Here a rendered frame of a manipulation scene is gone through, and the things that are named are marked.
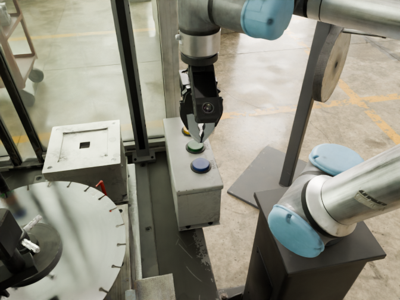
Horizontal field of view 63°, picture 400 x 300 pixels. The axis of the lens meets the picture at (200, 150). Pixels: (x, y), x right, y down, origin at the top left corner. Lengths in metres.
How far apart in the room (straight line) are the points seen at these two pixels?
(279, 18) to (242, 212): 1.43
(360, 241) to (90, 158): 0.69
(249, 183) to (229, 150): 0.33
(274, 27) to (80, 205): 0.47
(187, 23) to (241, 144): 1.71
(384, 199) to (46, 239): 0.54
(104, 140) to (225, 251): 1.00
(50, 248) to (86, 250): 0.06
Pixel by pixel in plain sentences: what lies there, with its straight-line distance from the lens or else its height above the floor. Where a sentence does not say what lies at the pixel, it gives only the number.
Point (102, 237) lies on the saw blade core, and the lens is 0.62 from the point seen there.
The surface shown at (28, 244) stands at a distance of 0.59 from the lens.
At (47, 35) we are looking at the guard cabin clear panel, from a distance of 0.89.
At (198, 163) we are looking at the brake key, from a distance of 0.78.
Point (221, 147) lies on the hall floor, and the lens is 2.20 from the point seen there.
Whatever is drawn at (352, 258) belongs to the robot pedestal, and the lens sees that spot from 0.88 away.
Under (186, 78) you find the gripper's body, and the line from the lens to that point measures 0.67.
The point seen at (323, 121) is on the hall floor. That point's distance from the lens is 2.59.
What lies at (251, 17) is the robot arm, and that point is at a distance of 0.51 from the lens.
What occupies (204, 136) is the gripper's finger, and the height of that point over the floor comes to 0.99.
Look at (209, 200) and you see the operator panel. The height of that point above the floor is 0.85.
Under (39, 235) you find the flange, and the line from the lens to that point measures 0.65.
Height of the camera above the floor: 1.45
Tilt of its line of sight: 42 degrees down
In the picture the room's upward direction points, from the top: straight up
